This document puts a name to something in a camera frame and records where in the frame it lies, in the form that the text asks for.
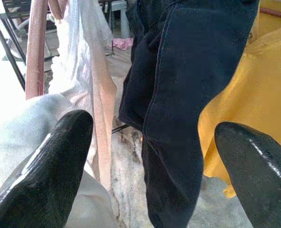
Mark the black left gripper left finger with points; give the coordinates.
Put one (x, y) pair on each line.
(42, 180)

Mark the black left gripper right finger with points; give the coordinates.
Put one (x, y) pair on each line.
(261, 185)

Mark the yellow shirt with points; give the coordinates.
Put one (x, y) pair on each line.
(256, 90)

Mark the dark navy hanging garment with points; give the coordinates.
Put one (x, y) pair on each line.
(178, 95)

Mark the white hanging shirt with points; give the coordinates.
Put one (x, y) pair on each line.
(78, 59)

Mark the light pink cloth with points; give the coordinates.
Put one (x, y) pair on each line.
(122, 44)

